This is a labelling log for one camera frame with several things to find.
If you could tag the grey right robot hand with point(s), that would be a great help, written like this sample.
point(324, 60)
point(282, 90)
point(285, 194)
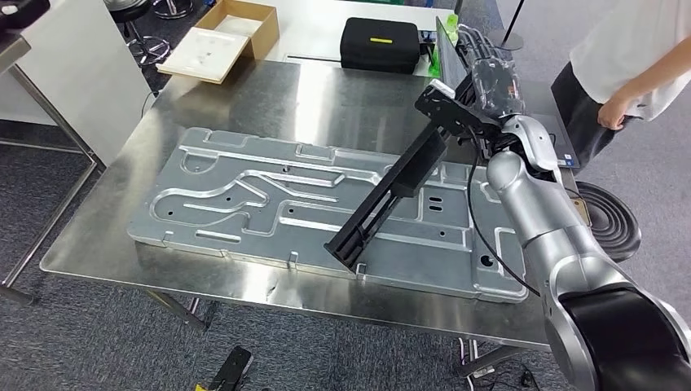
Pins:
point(499, 89)

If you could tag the person's hand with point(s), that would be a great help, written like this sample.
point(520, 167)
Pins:
point(614, 114)

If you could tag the black plastic plate holder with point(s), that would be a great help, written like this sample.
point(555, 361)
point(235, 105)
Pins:
point(415, 167)

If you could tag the person's forearm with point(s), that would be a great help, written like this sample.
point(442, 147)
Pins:
point(658, 70)

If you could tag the stainless steel workbench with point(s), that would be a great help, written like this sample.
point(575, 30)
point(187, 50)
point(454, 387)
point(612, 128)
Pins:
point(243, 97)

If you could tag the black pole stand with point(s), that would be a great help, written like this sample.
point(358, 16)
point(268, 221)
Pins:
point(510, 40)

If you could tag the green plastic bag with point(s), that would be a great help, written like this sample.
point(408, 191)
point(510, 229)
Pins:
point(445, 27)

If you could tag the person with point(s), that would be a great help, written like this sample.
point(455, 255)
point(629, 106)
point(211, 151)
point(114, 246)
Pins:
point(621, 32)

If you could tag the black round ribbed base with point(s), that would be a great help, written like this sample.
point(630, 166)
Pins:
point(610, 226)

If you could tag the black zip case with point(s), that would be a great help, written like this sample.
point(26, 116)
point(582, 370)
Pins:
point(378, 54)

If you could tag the white table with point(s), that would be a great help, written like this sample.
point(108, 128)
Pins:
point(313, 27)

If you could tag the brown cardboard box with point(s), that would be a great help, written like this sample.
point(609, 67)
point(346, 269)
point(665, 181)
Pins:
point(264, 38)

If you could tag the large stamped aluminium plate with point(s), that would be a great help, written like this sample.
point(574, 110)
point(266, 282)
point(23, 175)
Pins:
point(243, 237)

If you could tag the white foam tray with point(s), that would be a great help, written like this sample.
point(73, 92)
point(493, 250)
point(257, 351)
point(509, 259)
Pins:
point(205, 54)

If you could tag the chrome chair base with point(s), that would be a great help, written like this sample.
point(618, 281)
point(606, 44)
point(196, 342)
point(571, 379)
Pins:
point(172, 11)

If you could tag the black stool chrome base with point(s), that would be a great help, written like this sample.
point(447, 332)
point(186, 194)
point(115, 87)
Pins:
point(129, 11)

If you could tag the white cabinet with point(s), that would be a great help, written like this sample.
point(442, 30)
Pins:
point(70, 81)

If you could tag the black device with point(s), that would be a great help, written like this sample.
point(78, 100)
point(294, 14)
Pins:
point(21, 11)

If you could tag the black camera bracket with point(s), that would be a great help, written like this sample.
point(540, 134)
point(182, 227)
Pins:
point(453, 116)

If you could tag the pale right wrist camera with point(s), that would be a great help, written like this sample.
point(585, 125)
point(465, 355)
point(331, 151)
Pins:
point(442, 89)

